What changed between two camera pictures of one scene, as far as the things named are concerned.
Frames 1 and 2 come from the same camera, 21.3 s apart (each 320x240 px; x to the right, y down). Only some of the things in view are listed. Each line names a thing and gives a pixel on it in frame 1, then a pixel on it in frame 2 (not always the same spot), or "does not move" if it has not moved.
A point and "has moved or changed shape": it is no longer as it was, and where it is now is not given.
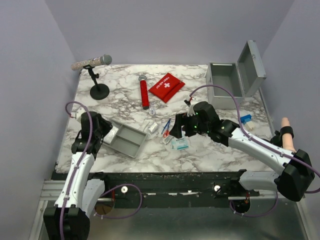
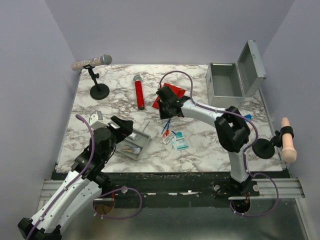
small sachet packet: [167, 139] does not move
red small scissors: [166, 134] does not move
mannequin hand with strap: [287, 139] does not move
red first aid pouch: [166, 87] has moved or changed shape
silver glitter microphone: [105, 59] does not move
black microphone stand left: [99, 91] does not move
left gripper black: [106, 125] -> [125, 129]
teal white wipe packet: [179, 143] does not move
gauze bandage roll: [153, 127] -> [132, 135]
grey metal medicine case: [243, 77] does not move
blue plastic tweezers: [168, 122] does not move
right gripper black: [182, 119] -> [163, 116]
